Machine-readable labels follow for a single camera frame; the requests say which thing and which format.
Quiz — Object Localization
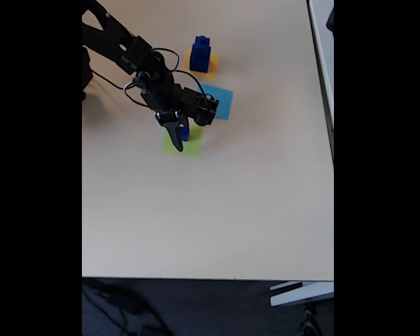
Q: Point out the large blue cube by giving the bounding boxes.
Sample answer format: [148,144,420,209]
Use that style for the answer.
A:
[190,52,211,74]

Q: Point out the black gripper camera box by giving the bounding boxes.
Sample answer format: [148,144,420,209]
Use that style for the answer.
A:
[180,86,221,127]

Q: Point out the green paper square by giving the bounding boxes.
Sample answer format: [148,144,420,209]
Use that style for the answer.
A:
[161,120,204,158]

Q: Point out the blue paper square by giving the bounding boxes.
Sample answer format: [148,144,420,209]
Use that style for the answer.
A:
[197,83,235,121]

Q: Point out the white table foot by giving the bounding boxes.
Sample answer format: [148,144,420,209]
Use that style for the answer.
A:
[269,281,335,308]

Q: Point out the thin arm servo wire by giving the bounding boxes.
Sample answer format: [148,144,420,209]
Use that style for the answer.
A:
[123,78,151,109]

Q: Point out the medium blue cube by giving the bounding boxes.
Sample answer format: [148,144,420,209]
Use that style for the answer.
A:
[192,40,211,57]

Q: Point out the black floor cables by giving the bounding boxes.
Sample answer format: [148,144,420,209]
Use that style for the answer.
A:
[82,279,169,336]

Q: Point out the orange paper square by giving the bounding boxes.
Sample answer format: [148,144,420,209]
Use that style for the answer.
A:
[181,48,221,81]

